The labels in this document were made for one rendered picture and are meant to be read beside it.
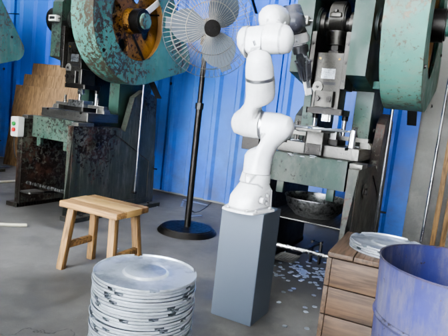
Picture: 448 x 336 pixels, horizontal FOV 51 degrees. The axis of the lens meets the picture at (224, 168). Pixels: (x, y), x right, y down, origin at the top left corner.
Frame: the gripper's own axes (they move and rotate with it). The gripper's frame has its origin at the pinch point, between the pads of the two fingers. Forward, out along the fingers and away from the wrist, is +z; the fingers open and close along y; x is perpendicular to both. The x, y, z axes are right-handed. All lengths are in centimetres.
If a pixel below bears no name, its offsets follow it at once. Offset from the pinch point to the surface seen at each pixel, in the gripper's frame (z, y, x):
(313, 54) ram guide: -13.0, -15.7, 14.8
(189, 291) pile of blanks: 30, 86, -92
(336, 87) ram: 5.0, -7.7, 20.3
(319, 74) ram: -2.4, -15.2, 16.0
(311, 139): 26.7, -5.1, -0.4
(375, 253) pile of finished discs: 56, 65, -19
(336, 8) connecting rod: -32.4, -13.8, 31.1
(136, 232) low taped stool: 46, -12, -96
